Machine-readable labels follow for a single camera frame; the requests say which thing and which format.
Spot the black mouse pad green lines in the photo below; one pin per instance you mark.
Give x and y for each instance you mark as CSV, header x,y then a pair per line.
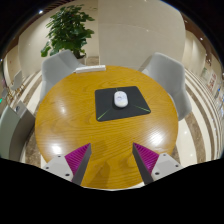
x,y
105,103

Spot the light grey shell chair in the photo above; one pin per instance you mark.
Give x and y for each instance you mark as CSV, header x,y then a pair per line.
x,y
168,75
56,68

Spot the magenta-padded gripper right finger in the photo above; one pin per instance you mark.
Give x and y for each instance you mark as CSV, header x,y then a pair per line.
x,y
146,156

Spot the white cartoon-print computer mouse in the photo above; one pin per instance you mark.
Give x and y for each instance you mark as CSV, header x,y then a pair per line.
x,y
120,99

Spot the white power strip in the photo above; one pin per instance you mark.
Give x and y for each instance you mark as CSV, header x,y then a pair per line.
x,y
90,69

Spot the green potted plant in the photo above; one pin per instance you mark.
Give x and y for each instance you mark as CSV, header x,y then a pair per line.
x,y
70,30

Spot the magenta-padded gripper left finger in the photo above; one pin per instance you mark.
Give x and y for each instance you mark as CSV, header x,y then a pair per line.
x,y
78,156

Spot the grey green lounge chair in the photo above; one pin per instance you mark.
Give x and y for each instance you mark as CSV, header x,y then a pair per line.
x,y
11,133

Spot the small grey chair wooden legs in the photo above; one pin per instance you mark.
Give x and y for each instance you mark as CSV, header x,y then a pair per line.
x,y
16,79

